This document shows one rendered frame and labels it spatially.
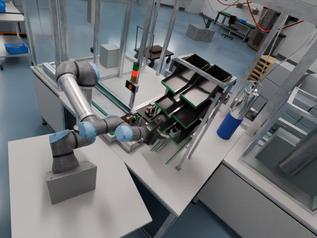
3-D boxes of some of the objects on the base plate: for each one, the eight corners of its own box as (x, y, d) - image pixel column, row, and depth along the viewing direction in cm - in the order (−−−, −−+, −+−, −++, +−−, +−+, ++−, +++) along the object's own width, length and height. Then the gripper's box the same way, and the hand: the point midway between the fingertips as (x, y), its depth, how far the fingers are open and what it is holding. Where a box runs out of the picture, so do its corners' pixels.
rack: (179, 171, 150) (226, 86, 100) (146, 143, 164) (174, 56, 113) (192, 157, 164) (239, 78, 114) (161, 133, 178) (191, 52, 128)
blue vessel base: (226, 141, 193) (240, 123, 176) (213, 132, 199) (226, 114, 182) (232, 135, 203) (245, 117, 186) (220, 127, 209) (231, 108, 192)
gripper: (129, 132, 103) (152, 132, 120) (144, 150, 96) (166, 148, 113) (137, 120, 100) (159, 122, 117) (153, 138, 93) (174, 138, 110)
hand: (164, 131), depth 113 cm, fingers open, 8 cm apart
